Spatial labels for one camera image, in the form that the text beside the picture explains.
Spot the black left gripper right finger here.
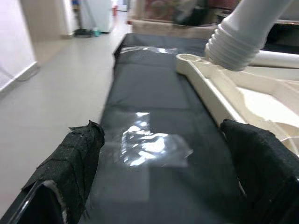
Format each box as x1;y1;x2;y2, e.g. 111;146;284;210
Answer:
221;119;299;224

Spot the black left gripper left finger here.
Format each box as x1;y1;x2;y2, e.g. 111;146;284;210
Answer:
22;120;105;224

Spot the white plastic table leg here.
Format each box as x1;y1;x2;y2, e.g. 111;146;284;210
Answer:
253;49;299;69
205;0;293;71

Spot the white plastic children table top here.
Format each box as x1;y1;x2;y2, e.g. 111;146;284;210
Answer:
175;53;299;157

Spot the clear tape strip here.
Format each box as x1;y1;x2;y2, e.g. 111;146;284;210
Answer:
103;111;195;169
118;45;178;56

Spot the black tablecloth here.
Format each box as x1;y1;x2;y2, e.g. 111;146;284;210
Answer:
84;32;299;224

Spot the mop with green head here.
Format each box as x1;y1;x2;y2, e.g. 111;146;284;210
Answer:
73;0;101;38

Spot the white chest appliance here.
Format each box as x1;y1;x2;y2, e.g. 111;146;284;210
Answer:
86;0;115;33

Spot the beige table cover cloth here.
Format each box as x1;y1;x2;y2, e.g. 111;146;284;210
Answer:
131;18;219;40

